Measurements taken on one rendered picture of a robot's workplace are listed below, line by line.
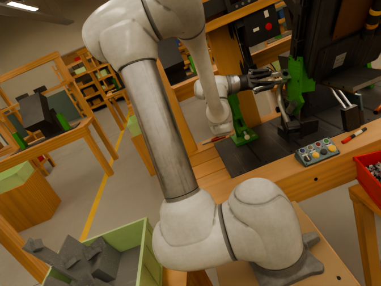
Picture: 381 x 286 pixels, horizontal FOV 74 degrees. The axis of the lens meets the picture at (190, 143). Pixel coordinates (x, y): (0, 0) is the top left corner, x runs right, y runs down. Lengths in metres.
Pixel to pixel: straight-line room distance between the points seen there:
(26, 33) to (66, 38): 1.42
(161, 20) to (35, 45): 11.42
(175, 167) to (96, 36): 0.39
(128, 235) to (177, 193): 0.53
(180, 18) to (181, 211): 0.48
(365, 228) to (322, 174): 0.26
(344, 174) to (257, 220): 0.67
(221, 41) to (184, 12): 0.81
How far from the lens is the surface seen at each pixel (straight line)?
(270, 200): 0.64
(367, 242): 1.33
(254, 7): 1.41
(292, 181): 1.13
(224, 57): 1.49
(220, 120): 1.08
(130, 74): 0.68
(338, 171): 1.21
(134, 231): 1.15
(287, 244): 0.70
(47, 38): 11.86
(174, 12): 0.69
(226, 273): 0.86
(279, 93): 1.38
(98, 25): 0.72
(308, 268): 0.81
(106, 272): 1.12
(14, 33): 12.31
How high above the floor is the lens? 1.56
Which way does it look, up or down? 23 degrees down
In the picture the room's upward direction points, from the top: 24 degrees counter-clockwise
